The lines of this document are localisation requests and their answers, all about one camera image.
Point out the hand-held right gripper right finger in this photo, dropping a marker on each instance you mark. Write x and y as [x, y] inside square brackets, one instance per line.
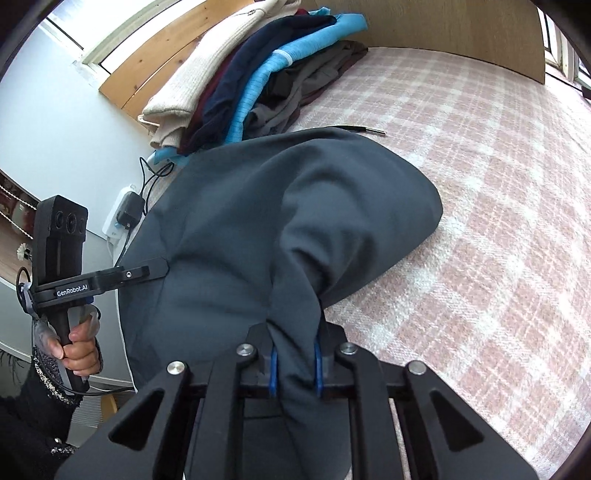
[317, 369]

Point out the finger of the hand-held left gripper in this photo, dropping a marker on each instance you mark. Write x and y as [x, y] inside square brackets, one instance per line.
[138, 273]

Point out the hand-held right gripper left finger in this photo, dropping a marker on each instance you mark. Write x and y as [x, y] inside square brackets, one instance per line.
[273, 369]

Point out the dark grey pants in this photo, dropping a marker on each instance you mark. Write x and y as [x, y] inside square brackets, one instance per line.
[240, 221]

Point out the person's left forearm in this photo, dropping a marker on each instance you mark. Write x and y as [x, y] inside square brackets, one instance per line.
[32, 415]

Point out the person's left hand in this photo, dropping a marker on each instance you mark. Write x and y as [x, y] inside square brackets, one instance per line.
[81, 353]

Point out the white power strip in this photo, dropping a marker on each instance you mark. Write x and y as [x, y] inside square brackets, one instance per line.
[113, 217]

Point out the black charger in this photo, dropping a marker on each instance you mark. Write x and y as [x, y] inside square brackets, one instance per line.
[129, 210]

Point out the beige knit sweater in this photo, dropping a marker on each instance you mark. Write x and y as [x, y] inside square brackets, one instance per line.
[198, 78]

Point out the maroon garment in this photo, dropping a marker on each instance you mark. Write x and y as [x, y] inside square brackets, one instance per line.
[217, 81]

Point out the pine wood panel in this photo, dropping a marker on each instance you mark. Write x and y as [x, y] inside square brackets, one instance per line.
[152, 50]

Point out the pink plaid blanket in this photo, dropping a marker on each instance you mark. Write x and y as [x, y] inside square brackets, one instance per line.
[485, 207]

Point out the navy garment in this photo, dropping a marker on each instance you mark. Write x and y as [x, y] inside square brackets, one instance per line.
[249, 64]

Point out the dark grey folded garment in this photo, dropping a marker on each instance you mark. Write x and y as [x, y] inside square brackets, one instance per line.
[314, 78]

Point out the large light wooden board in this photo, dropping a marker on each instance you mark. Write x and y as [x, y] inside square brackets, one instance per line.
[438, 27]

